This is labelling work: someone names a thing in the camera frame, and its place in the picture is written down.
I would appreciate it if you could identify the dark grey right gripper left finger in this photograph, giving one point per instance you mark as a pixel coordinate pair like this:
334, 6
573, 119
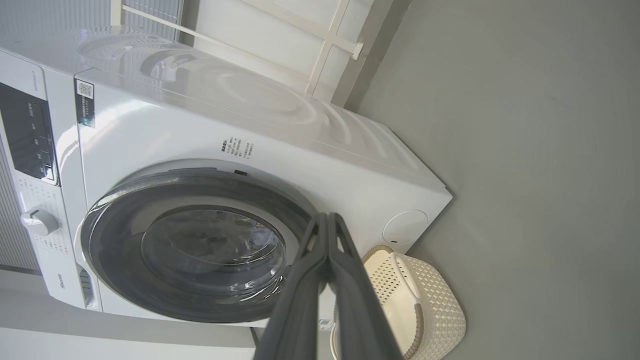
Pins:
300, 300

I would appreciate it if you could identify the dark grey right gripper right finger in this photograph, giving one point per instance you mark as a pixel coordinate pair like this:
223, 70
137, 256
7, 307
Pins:
357, 310

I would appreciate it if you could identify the dark round glass washer door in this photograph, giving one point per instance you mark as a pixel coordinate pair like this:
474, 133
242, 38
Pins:
120, 250

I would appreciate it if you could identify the white front-load washing machine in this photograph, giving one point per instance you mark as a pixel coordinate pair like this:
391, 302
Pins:
325, 165

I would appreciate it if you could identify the white washing machine dial knob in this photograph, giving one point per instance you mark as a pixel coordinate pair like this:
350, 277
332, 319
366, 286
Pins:
40, 222

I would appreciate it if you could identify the dark washing machine display panel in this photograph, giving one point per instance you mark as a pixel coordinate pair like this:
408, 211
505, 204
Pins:
25, 135

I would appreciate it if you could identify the blue energy label sticker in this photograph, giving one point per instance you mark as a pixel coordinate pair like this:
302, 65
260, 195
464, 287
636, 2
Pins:
326, 325

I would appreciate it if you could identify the cream perforated laundry basket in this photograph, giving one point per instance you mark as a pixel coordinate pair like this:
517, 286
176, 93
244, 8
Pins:
435, 310

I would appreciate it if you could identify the round white filter cover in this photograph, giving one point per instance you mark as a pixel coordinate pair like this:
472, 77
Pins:
405, 226

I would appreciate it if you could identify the small black text label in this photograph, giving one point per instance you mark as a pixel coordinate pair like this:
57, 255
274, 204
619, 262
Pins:
236, 149

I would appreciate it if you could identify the black QR code sticker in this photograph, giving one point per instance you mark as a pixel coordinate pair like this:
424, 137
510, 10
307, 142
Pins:
85, 102

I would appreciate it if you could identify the white railing frame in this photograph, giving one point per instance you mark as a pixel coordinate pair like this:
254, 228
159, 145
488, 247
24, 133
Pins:
327, 45

